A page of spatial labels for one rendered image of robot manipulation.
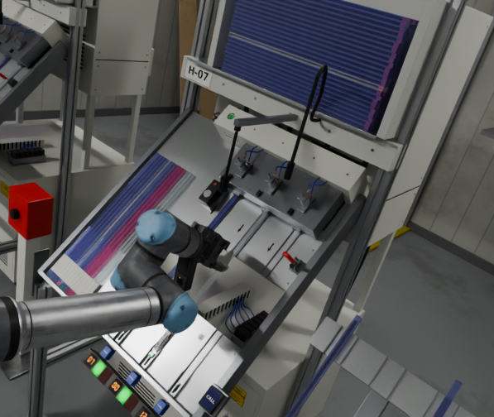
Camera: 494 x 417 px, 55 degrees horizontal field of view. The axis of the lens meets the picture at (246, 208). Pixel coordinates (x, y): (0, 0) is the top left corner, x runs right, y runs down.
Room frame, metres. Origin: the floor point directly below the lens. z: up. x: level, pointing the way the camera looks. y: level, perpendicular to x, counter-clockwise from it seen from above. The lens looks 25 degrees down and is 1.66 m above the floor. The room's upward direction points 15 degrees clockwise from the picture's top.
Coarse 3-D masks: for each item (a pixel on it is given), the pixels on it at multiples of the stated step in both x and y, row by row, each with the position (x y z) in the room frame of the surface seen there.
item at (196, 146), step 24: (192, 120) 1.55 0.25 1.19; (168, 144) 1.49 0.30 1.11; (192, 144) 1.47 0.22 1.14; (216, 144) 1.45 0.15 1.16; (192, 168) 1.39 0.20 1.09; (216, 168) 1.38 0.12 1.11; (192, 192) 1.32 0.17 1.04; (192, 216) 1.25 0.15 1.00; (240, 216) 1.22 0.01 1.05; (336, 216) 1.18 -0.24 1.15; (264, 240) 1.15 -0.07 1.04; (288, 240) 1.14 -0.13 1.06; (312, 240) 1.13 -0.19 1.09; (264, 264) 1.09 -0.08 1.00; (288, 264) 1.08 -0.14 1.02
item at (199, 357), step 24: (120, 336) 0.98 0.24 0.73; (144, 336) 0.97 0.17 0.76; (192, 336) 0.96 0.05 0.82; (216, 336) 0.95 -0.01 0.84; (144, 360) 0.92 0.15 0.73; (168, 360) 0.92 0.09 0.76; (192, 360) 0.91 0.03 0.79; (216, 360) 0.90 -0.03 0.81; (168, 384) 0.87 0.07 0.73; (192, 384) 0.86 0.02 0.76; (192, 408) 0.82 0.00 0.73
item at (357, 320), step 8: (360, 320) 0.84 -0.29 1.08; (352, 328) 0.83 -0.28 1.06; (344, 336) 0.82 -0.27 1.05; (336, 344) 0.81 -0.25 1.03; (344, 344) 0.81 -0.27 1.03; (336, 352) 0.79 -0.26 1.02; (328, 360) 0.78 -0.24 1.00; (320, 368) 0.77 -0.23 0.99; (328, 368) 0.78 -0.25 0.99; (320, 376) 0.76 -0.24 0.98; (312, 384) 0.75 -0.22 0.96; (304, 392) 0.74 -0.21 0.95; (296, 400) 0.73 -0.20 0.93; (304, 400) 0.72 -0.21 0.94; (296, 408) 0.71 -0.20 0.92; (288, 416) 0.70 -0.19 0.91
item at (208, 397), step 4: (212, 388) 0.82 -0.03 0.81; (208, 392) 0.81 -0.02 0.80; (212, 392) 0.81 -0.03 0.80; (216, 392) 0.81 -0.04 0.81; (204, 396) 0.80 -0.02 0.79; (208, 396) 0.80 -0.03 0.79; (212, 396) 0.80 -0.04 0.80; (216, 396) 0.80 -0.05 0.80; (220, 396) 0.80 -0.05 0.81; (204, 400) 0.80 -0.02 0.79; (208, 400) 0.80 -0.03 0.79; (212, 400) 0.80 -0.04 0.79; (216, 400) 0.79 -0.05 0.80; (204, 404) 0.79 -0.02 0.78; (208, 404) 0.79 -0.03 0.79; (212, 404) 0.79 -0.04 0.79; (208, 408) 0.78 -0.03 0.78; (212, 408) 0.78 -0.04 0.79
